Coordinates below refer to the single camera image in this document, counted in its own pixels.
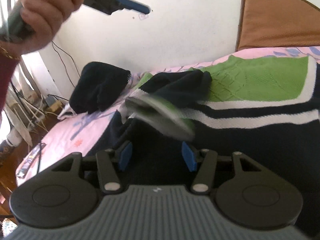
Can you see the brown cushion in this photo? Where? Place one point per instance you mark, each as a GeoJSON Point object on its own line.
{"type": "Point", "coordinates": [277, 23]}

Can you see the green black white knit sweater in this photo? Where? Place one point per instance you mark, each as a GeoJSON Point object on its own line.
{"type": "Point", "coordinates": [247, 201]}

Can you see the person's left hand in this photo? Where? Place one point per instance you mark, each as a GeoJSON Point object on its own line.
{"type": "Point", "coordinates": [45, 17]}

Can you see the small wall sticker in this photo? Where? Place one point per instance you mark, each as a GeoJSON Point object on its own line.
{"type": "Point", "coordinates": [143, 16]}

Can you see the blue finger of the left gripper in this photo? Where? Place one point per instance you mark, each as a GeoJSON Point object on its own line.
{"type": "Point", "coordinates": [133, 5]}

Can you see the dark red sleeve forearm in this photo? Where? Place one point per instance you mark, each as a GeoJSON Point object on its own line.
{"type": "Point", "coordinates": [7, 68]}

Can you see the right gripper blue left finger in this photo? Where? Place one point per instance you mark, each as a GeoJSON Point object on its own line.
{"type": "Point", "coordinates": [110, 161]}

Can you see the black folded garment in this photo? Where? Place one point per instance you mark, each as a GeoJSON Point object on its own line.
{"type": "Point", "coordinates": [99, 86]}

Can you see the pink floral bed sheet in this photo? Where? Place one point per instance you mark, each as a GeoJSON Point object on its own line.
{"type": "Point", "coordinates": [75, 129]}

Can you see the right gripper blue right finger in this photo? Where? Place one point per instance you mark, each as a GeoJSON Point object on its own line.
{"type": "Point", "coordinates": [204, 163]}

